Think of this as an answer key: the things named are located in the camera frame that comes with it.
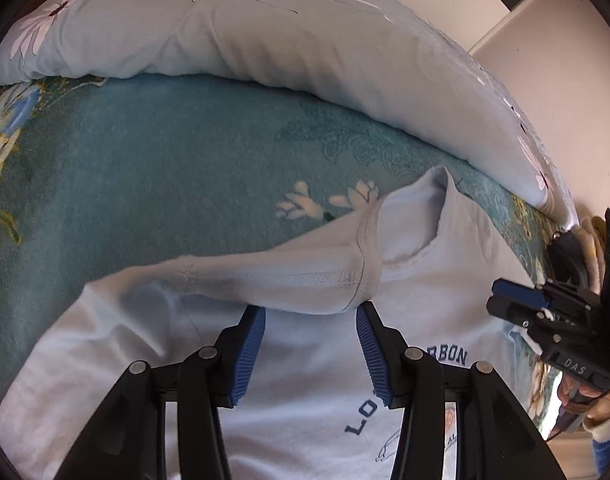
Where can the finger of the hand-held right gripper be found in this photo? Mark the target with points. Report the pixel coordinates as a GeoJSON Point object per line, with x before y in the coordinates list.
{"type": "Point", "coordinates": [515, 312]}
{"type": "Point", "coordinates": [517, 291]}

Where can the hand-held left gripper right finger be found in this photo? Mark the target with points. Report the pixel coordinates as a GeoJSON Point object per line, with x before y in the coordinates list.
{"type": "Point", "coordinates": [375, 356]}

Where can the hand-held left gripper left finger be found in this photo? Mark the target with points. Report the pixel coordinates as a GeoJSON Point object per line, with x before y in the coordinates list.
{"type": "Point", "coordinates": [246, 356]}

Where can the light blue printed t-shirt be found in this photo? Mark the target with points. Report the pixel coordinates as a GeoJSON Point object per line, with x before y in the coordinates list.
{"type": "Point", "coordinates": [305, 360]}

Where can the person's right hand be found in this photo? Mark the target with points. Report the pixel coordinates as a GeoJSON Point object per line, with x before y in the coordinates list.
{"type": "Point", "coordinates": [592, 407]}

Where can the teal floral blanket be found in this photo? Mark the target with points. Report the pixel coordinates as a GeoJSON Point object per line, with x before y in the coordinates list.
{"type": "Point", "coordinates": [135, 180]}

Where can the light blue floral pillow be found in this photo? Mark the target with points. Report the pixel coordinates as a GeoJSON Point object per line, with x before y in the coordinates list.
{"type": "Point", "coordinates": [285, 25]}

